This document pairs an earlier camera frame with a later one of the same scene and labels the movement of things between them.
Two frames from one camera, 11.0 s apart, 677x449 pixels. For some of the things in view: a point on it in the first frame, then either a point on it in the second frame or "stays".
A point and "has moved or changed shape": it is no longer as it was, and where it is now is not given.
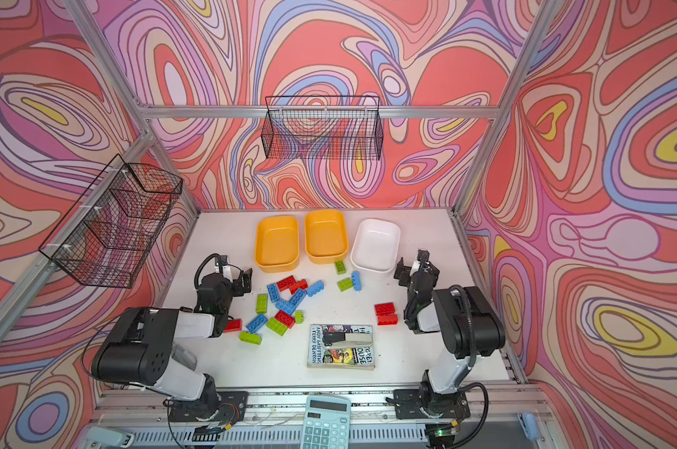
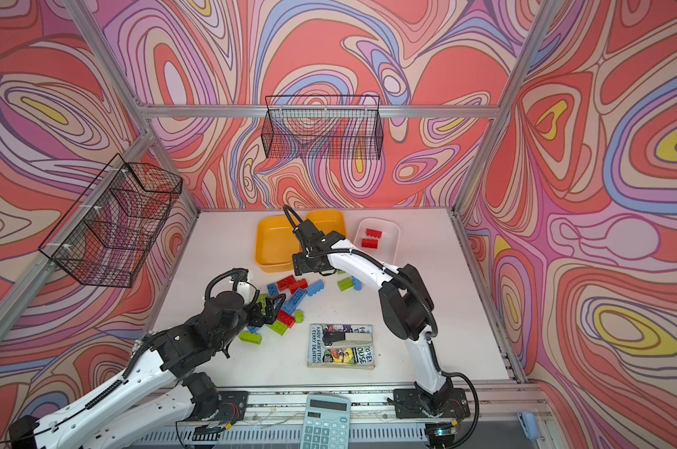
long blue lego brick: [315, 288] stays
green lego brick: [251, 338] stays
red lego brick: [286, 282] stays
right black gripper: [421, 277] -> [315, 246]
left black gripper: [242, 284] -> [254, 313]
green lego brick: [277, 326] stays
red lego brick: [384, 309] has moved or changed shape
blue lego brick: [356, 281] stays
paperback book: [341, 346] stays
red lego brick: [388, 319] has moved or changed shape
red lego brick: [285, 319] stays
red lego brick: [299, 284] stays
